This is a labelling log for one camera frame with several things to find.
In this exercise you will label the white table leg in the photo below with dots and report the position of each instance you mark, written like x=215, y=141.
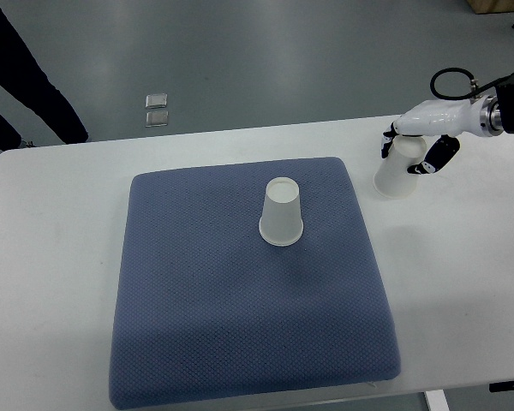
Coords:
x=436, y=400

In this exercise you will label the wooden box corner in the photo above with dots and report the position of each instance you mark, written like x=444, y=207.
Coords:
x=482, y=7

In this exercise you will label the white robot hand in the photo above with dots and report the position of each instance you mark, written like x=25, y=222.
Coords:
x=477, y=116

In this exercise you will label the black table bracket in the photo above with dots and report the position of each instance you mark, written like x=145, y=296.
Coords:
x=501, y=387

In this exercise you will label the upper metal floor plate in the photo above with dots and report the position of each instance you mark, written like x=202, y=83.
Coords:
x=156, y=100

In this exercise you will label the blue mesh cushion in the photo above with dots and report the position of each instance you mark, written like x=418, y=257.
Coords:
x=206, y=308

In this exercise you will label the white paper cup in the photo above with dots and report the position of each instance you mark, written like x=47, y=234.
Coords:
x=281, y=222
x=392, y=179

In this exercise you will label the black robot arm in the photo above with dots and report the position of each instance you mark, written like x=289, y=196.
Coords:
x=502, y=88

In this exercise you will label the white paper cup on cushion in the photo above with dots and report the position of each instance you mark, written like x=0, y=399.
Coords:
x=281, y=222

